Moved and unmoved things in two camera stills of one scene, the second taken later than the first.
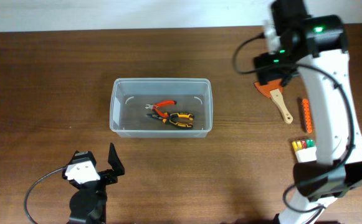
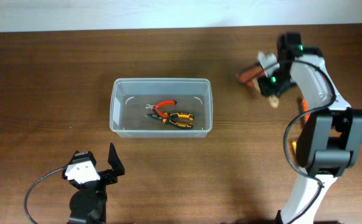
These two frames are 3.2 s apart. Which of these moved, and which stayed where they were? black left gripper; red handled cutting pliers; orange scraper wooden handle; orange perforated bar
Moved: orange scraper wooden handle
Stayed: orange perforated bar; black left gripper; red handled cutting pliers
